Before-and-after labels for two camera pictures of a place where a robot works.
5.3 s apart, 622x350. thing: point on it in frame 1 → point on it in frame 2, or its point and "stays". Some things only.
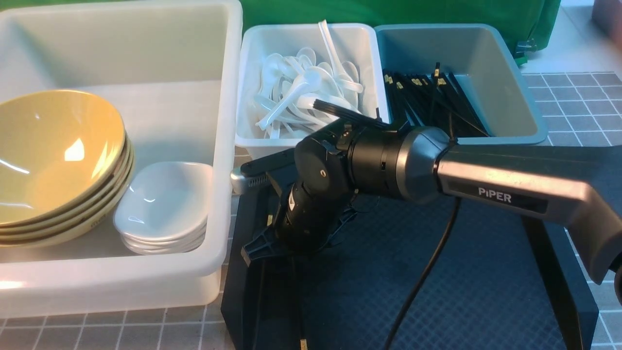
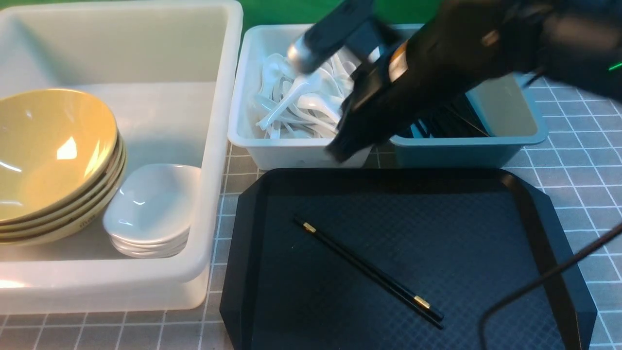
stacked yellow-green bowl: (66, 165) stays
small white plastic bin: (284, 67) stays
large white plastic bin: (177, 69) stays
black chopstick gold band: (303, 341) → (382, 280)
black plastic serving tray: (406, 275) stays
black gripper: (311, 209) → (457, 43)
